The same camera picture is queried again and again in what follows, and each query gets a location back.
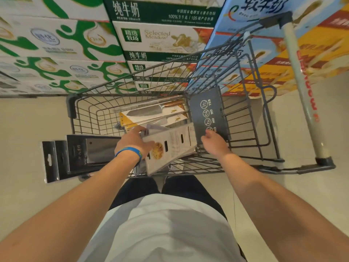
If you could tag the grey packaged kitchen tool card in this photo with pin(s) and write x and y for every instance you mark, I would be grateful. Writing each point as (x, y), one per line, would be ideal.
(174, 144)

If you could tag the stack of green white milk cartons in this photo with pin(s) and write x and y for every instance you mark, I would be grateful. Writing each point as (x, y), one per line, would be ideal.
(68, 38)

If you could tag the stack of yellow orange milk cartons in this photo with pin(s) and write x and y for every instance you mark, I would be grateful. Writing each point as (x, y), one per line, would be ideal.
(321, 46)

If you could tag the white shirt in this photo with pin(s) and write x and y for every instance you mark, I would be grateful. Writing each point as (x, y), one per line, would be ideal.
(163, 231)

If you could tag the yellow white packaged knife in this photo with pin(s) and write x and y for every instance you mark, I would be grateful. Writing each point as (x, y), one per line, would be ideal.
(174, 119)

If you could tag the person's left forearm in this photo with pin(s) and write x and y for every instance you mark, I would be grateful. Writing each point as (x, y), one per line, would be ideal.
(71, 204)

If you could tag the person's right hand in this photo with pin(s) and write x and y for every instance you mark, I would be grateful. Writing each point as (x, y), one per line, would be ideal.
(216, 145)

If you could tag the person's left fingers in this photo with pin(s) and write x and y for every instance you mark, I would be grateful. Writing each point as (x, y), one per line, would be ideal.
(140, 130)

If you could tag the black trousers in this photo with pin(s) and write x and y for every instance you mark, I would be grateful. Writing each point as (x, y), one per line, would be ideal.
(188, 188)

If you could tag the person's left hand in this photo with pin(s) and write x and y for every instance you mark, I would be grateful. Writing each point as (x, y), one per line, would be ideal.
(131, 143)

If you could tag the person's right thumb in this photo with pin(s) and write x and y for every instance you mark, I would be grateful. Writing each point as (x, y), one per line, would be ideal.
(204, 140)

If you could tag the person's right forearm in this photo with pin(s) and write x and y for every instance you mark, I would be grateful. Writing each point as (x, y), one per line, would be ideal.
(278, 207)

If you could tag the black packaged knife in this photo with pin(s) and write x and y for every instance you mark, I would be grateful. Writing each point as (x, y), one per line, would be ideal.
(49, 160)
(62, 158)
(95, 152)

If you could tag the stack of dark green milk cartons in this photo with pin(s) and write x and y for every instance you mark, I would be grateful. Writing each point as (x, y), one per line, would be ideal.
(163, 35)

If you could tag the blue wristband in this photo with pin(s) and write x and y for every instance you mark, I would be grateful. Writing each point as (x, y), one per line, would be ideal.
(131, 151)

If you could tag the stack of blue milk cartons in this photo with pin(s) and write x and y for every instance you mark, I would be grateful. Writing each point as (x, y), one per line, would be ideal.
(245, 13)

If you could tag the black cart seat sign panel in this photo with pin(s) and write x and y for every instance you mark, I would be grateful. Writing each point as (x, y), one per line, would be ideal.
(208, 111)

